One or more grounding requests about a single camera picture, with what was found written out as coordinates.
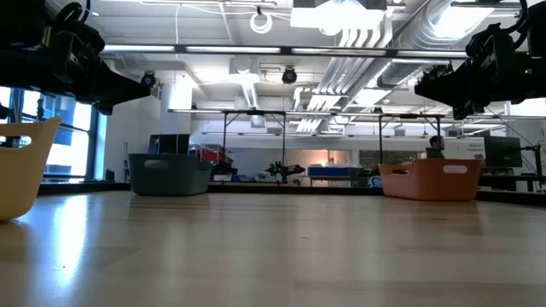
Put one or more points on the black dome camera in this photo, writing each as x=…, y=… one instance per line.
x=148, y=80
x=289, y=77

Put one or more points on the dark monitor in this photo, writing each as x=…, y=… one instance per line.
x=170, y=144

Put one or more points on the ceiling strip light rail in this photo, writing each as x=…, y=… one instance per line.
x=234, y=49

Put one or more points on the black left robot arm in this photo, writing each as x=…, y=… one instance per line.
x=21, y=64

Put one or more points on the teal plastic bin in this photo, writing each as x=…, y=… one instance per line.
x=170, y=179

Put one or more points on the white ceiling pipes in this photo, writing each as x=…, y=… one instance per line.
x=341, y=72

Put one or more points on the small black robot arm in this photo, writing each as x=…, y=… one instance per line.
x=281, y=169

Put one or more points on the white ventilation duct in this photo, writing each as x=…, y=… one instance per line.
x=249, y=89

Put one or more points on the black monitor stand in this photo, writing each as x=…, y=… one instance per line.
x=538, y=166

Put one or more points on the white ceiling light panel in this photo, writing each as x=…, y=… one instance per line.
x=337, y=17

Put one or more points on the yellow plastic bin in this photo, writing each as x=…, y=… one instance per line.
x=21, y=179

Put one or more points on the blue box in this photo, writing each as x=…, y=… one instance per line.
x=330, y=171

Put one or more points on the black monitor on arm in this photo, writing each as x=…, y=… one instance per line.
x=503, y=151

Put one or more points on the silver round duct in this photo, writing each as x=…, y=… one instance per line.
x=409, y=68

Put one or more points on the person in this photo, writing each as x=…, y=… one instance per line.
x=435, y=145

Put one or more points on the orange plastic bin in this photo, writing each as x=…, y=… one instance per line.
x=431, y=183

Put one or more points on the white blue bucket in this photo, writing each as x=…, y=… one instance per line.
x=374, y=182

